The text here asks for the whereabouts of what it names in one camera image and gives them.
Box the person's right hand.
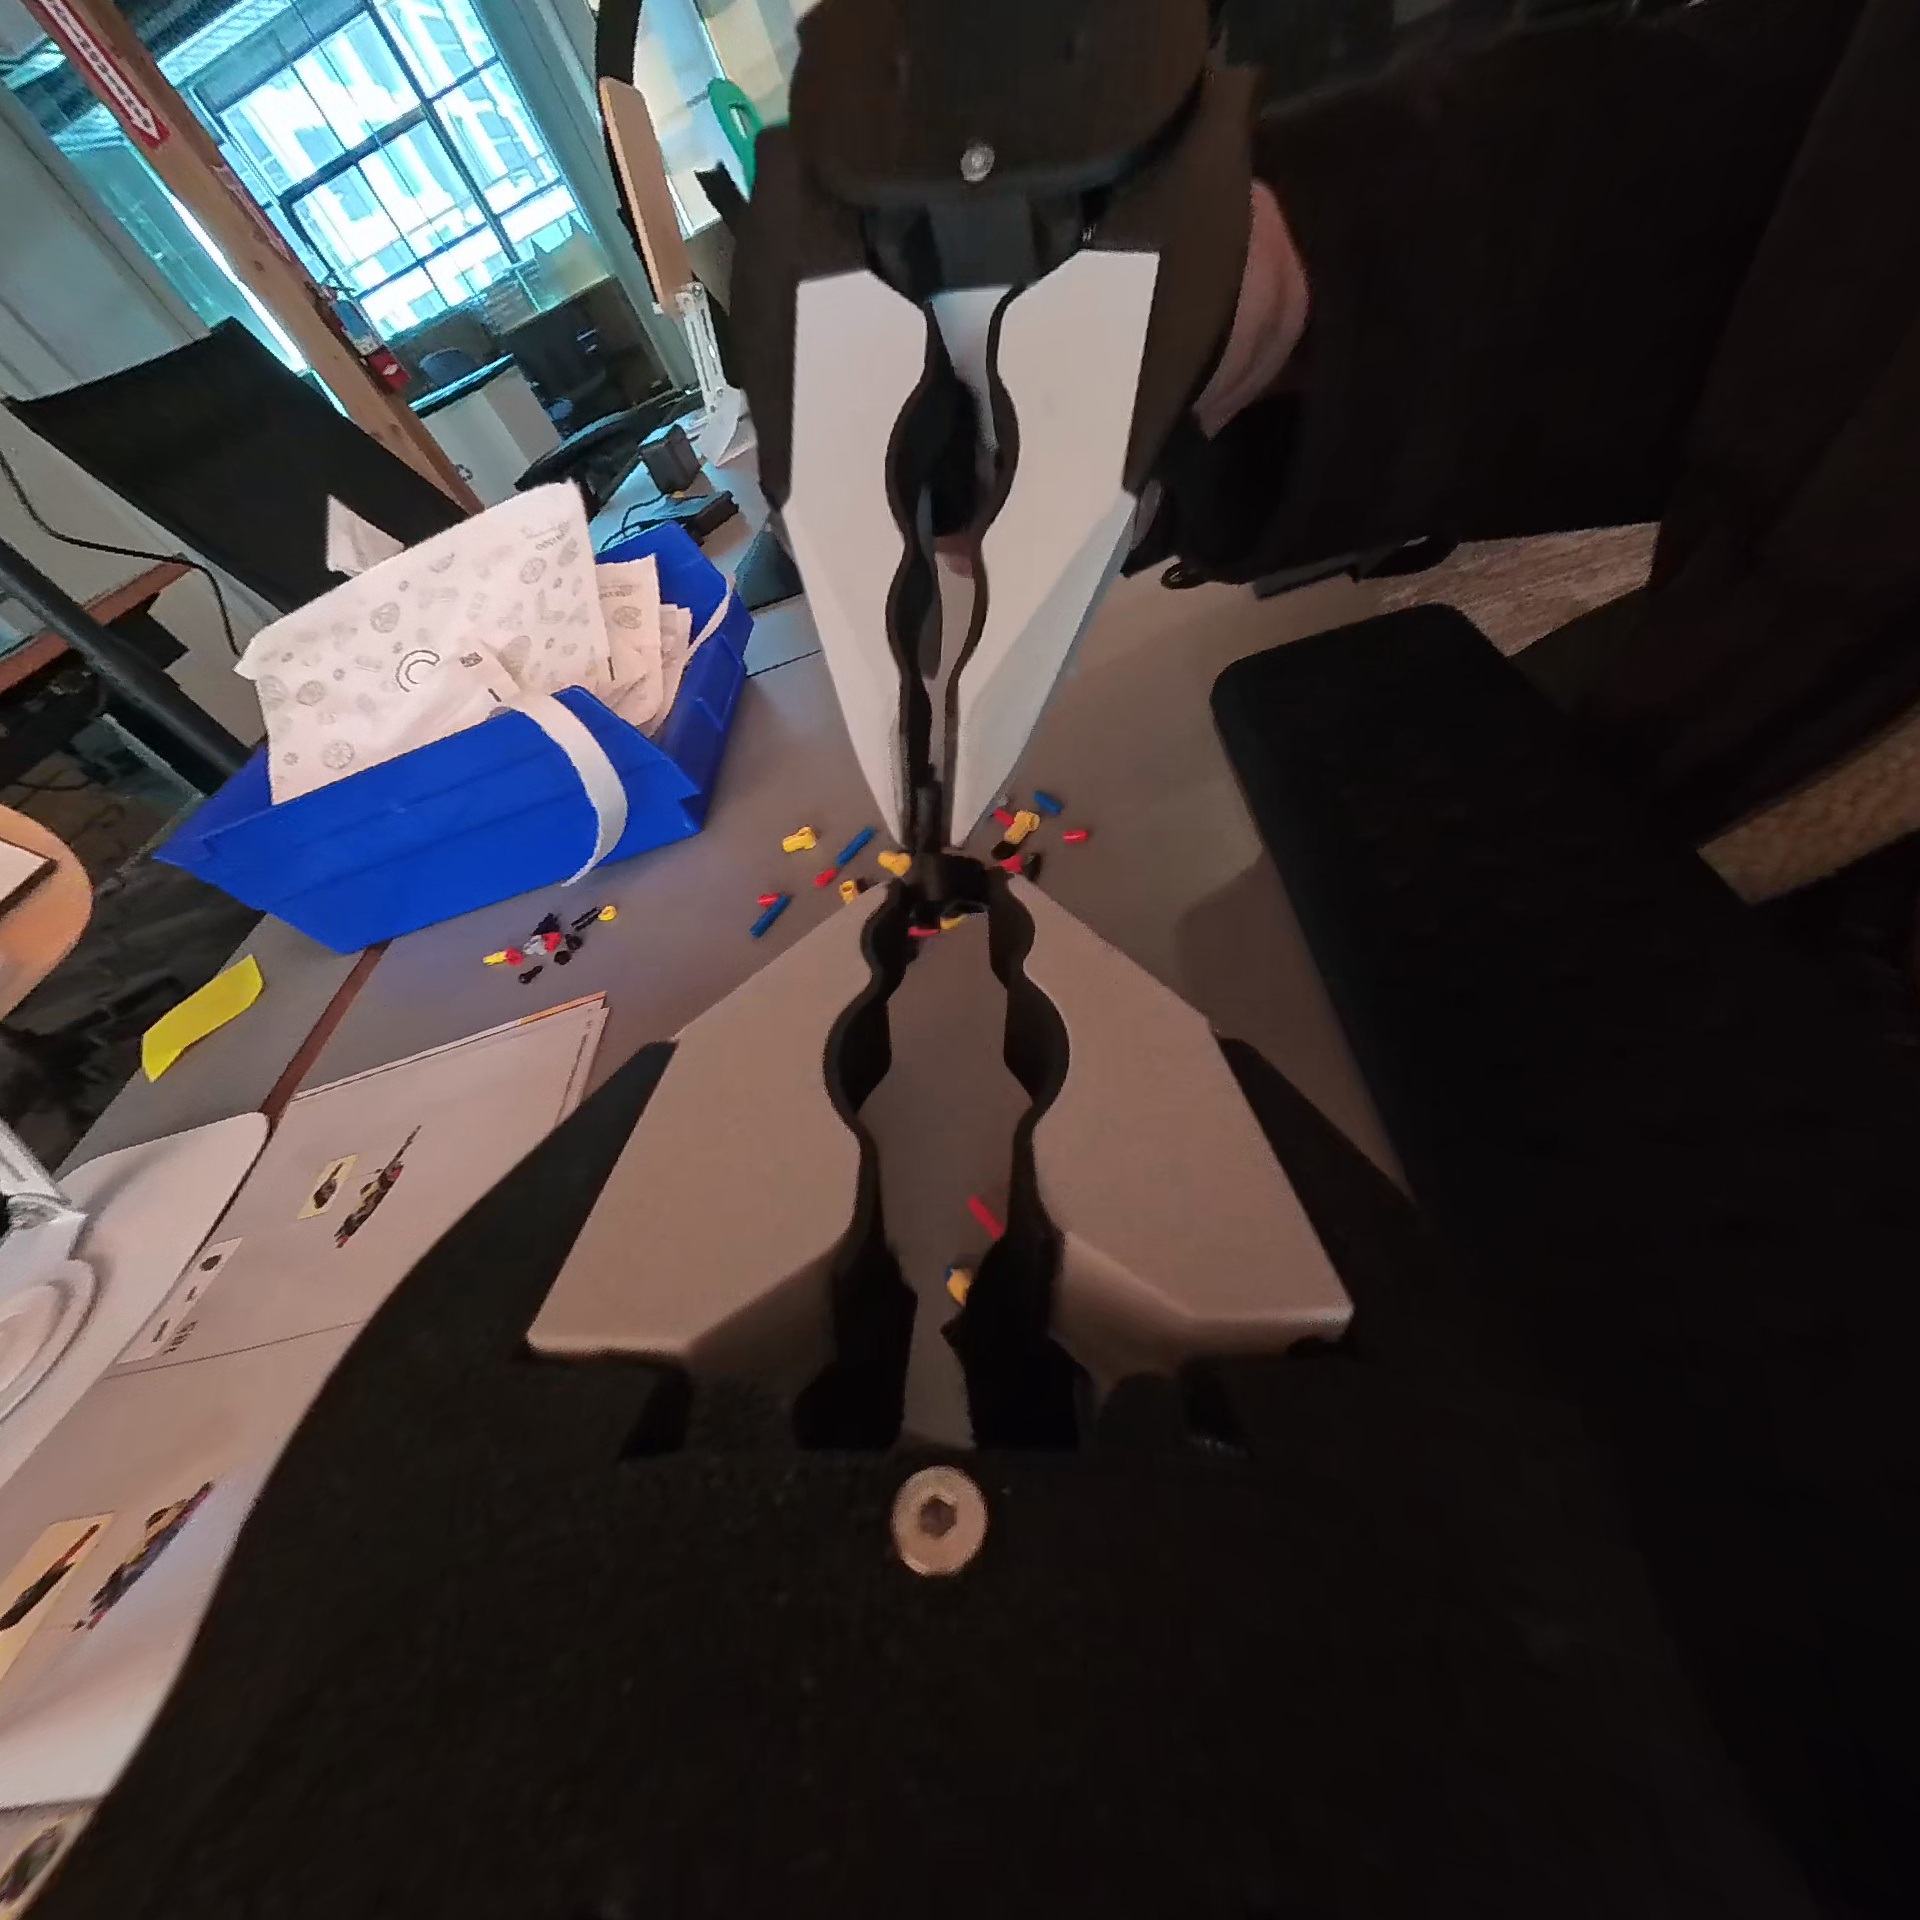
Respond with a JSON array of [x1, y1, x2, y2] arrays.
[[1197, 177, 1310, 442]]

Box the black monitor panel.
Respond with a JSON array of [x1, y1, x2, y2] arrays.
[[0, 315, 482, 617]]

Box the black metal rail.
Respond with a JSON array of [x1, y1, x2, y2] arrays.
[[0, 537, 253, 752]]

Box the wooden post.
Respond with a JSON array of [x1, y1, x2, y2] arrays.
[[30, 0, 485, 512]]

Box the scattered colourful toy pieces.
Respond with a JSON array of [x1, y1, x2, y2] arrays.
[[750, 786, 1094, 940], [482, 903, 619, 988]]

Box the blue plastic bin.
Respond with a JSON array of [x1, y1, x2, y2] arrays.
[[154, 517, 756, 954]]

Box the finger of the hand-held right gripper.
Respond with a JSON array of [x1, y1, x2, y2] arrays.
[[776, 274, 950, 842], [942, 248, 1168, 855]]

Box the yellow sticky note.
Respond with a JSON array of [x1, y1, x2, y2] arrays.
[[142, 956, 264, 1081]]

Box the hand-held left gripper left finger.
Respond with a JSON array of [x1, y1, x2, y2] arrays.
[[526, 882, 910, 1369]]

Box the black toy connector piece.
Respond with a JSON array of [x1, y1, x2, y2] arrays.
[[895, 848, 995, 940]]

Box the person's right forearm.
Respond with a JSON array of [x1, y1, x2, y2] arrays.
[[1148, 0, 1920, 594]]

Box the open instruction booklet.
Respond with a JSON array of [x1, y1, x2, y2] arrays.
[[0, 989, 607, 1809]]

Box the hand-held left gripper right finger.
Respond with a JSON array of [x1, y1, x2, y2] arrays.
[[1000, 874, 1355, 1392]]

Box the white printed paper bag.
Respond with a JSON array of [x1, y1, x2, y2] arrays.
[[237, 480, 735, 888]]

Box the large grid window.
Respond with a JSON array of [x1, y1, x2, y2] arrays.
[[150, 0, 600, 339]]

